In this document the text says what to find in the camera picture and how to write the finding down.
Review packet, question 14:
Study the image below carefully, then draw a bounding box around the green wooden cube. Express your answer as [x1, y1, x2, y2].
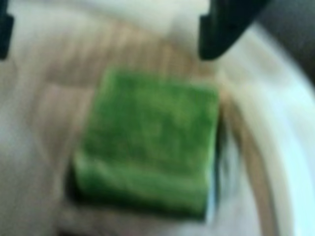
[72, 67, 220, 220]

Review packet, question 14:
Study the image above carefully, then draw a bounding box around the white round shape sorter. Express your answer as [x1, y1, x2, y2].
[0, 0, 315, 236]

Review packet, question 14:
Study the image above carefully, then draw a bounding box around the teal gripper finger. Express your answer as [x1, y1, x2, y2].
[198, 0, 263, 61]
[0, 0, 14, 60]

